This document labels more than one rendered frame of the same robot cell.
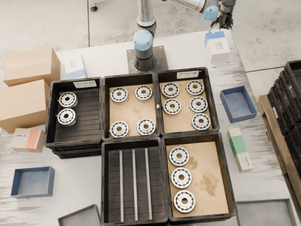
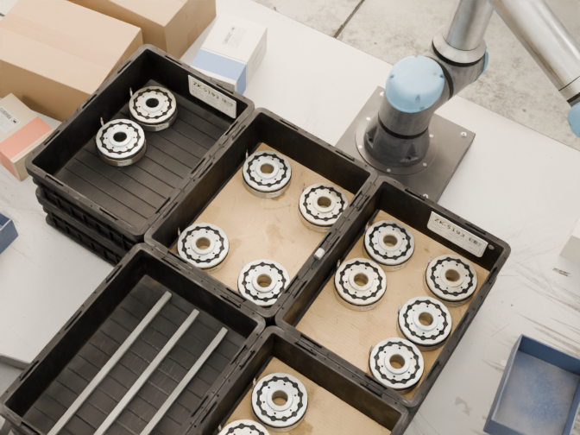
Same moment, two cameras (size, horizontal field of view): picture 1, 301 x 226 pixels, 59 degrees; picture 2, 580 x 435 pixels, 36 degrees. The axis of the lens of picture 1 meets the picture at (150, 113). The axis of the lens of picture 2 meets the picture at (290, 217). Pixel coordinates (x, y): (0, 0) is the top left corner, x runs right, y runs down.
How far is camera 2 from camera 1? 0.44 m
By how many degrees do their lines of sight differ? 14
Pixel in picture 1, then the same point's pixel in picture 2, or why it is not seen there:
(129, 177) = (138, 362)
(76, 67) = (232, 51)
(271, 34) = not seen: outside the picture
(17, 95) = (63, 27)
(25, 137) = (13, 126)
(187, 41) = (545, 165)
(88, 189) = (47, 328)
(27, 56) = not seen: outside the picture
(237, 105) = (539, 401)
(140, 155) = (202, 334)
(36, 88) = (110, 37)
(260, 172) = not seen: outside the picture
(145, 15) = (457, 30)
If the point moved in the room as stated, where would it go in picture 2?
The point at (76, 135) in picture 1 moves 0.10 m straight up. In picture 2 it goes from (110, 193) to (104, 166)
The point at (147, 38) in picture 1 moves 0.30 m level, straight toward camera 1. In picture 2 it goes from (425, 85) to (350, 185)
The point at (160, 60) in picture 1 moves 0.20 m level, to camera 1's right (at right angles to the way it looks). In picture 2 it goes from (435, 163) to (515, 203)
